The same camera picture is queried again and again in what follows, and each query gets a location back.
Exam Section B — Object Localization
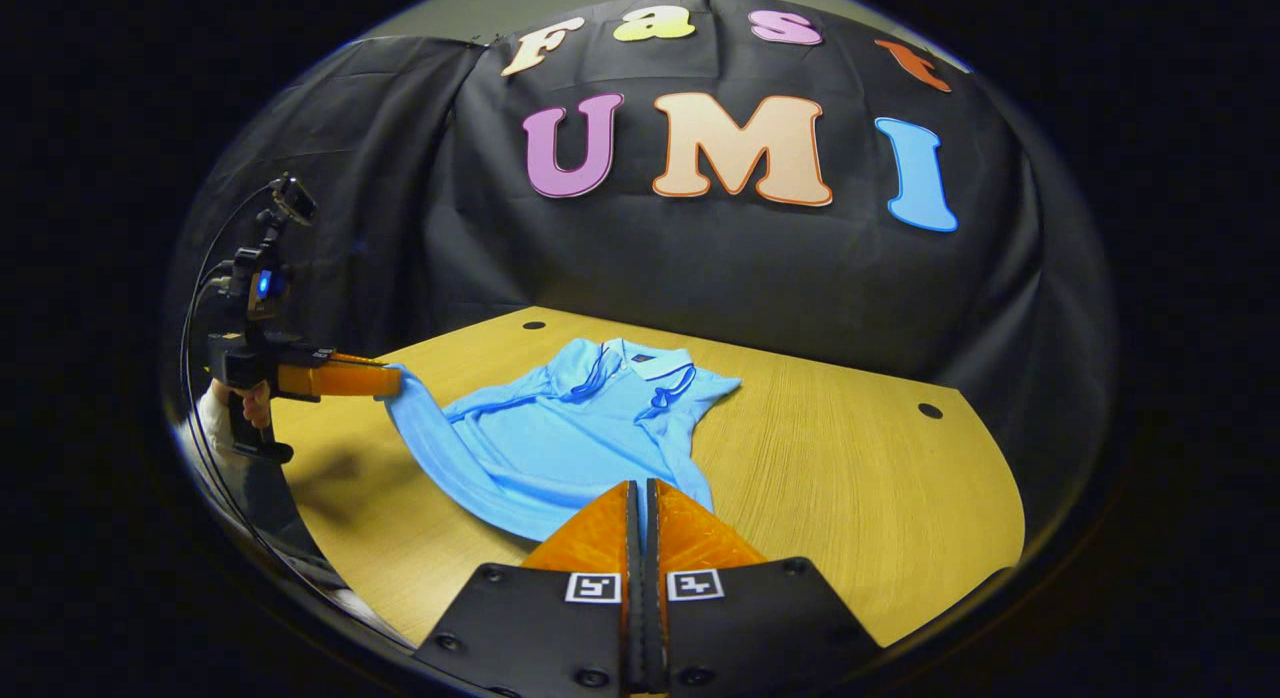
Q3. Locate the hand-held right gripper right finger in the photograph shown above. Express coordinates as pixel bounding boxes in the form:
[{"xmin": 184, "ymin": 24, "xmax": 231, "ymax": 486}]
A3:
[{"xmin": 645, "ymin": 478, "xmax": 883, "ymax": 695}]

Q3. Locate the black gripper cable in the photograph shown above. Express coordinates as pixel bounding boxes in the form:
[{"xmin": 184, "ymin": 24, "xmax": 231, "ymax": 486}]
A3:
[
  {"xmin": 190, "ymin": 261, "xmax": 241, "ymax": 339},
  {"xmin": 178, "ymin": 181, "xmax": 336, "ymax": 604}
]

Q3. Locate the light blue polo T-shirt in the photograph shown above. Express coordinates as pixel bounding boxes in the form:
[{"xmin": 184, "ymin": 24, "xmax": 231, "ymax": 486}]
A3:
[{"xmin": 385, "ymin": 336, "xmax": 743, "ymax": 544}]

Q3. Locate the black backdrop cloth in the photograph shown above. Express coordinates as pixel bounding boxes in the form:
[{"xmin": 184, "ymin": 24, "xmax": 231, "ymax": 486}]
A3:
[{"xmin": 165, "ymin": 0, "xmax": 1116, "ymax": 539}]

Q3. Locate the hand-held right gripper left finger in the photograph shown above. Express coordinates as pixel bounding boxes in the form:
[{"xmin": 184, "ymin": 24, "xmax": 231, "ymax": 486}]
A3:
[{"xmin": 413, "ymin": 480, "xmax": 647, "ymax": 698}]

